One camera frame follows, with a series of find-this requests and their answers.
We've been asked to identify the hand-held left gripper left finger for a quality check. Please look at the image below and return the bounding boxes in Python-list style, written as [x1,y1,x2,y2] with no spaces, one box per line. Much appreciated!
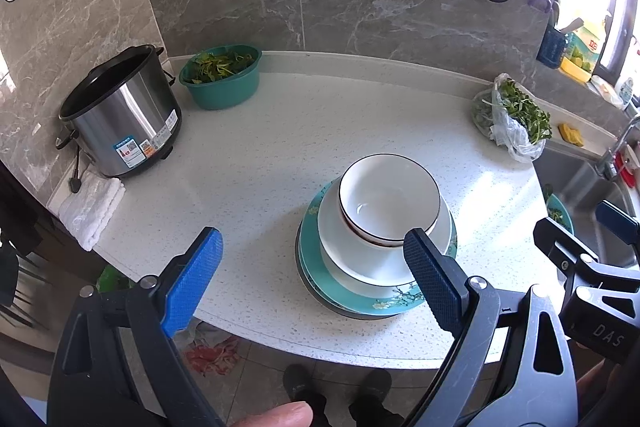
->
[47,227,226,427]

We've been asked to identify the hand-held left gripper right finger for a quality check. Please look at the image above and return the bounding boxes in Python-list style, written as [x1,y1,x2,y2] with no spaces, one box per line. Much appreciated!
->
[403,228,581,427]

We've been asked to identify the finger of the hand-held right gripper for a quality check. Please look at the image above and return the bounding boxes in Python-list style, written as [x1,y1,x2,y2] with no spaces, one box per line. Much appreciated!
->
[596,200,640,253]
[532,217,601,278]

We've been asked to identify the large white bowl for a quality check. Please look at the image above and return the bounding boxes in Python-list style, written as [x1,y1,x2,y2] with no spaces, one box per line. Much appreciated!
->
[317,179,457,294]

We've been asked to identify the white bowl with red flowers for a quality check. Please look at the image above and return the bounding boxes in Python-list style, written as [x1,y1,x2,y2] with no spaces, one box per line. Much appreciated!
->
[338,154,442,249]

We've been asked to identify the grey metal plate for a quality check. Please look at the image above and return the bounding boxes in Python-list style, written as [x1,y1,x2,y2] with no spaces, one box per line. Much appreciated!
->
[296,227,401,321]

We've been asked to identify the person's right hand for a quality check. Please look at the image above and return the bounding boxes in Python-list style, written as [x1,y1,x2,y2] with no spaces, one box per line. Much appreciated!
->
[575,357,616,408]

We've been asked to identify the person's left hand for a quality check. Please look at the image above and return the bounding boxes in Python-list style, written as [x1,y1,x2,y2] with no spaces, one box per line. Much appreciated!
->
[232,401,314,427]

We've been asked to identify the leafy greens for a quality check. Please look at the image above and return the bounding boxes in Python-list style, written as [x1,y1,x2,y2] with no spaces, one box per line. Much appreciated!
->
[545,186,571,228]
[186,49,256,84]

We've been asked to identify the teal plastic basin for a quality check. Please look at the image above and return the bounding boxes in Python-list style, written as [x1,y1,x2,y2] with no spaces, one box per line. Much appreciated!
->
[544,184,575,233]

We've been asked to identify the steel kitchen sink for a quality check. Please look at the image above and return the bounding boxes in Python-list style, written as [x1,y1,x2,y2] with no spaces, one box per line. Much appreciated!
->
[532,142,640,268]

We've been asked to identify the crumpled grey plastic bag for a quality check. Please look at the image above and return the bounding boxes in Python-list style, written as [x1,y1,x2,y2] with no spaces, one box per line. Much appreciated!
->
[187,319,226,348]

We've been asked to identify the chrome faucet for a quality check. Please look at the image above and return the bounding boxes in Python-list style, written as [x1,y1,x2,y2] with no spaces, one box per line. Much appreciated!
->
[595,116,640,180]

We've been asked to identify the green plastic bag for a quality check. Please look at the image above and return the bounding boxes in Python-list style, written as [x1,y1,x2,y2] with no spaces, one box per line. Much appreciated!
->
[97,264,131,293]

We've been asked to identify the red printed plastic bag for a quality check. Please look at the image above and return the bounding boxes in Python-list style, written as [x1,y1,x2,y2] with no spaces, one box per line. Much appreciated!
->
[185,334,241,378]

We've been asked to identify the yellow sponge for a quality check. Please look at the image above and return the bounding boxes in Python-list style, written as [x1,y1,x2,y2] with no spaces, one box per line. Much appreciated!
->
[557,123,585,146]

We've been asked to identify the plastic bag of greens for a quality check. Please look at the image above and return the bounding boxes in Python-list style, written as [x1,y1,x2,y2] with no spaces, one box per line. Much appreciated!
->
[472,73,553,164]

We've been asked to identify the folded white towel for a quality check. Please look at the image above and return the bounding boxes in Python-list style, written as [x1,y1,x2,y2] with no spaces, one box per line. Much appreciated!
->
[59,169,127,253]

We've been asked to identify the black shoe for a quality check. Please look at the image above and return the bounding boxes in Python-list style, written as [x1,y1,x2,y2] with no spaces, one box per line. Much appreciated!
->
[283,364,328,427]
[347,368,403,427]

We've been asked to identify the stainless steel rice cooker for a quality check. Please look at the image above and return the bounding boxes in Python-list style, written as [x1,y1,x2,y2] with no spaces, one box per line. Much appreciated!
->
[58,44,182,179]

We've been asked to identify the yellow cooking oil bottle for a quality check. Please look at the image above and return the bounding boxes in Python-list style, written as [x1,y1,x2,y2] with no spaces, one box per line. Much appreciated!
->
[559,14,608,82]

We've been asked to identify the blue utensil holder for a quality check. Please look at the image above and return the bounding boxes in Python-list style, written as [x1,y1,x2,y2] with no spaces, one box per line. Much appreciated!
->
[536,24,568,68]

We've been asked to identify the green plastic basin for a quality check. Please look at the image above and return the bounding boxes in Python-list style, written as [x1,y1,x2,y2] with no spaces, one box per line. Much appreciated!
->
[178,45,263,110]

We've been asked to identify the black power cord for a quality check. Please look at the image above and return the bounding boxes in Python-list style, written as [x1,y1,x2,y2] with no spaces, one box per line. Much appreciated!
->
[55,129,83,194]

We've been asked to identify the window frame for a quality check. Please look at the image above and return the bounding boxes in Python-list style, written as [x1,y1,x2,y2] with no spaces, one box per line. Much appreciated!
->
[590,0,640,82]

